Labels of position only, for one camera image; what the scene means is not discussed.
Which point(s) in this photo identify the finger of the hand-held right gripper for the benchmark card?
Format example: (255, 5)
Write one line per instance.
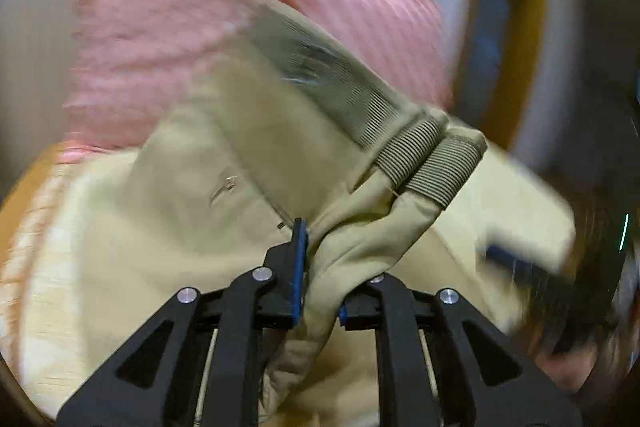
(515, 264)

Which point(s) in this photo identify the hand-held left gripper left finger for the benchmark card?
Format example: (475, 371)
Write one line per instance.
(298, 268)

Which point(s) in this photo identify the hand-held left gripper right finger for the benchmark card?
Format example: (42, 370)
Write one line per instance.
(343, 313)

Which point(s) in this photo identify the beige sweatshirt with ribbed cuffs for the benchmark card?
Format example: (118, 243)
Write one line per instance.
(240, 207)

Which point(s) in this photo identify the pink striped blanket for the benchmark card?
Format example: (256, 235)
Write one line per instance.
(165, 52)

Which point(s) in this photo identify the yellow wooden frame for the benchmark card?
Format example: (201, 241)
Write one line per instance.
(500, 32)

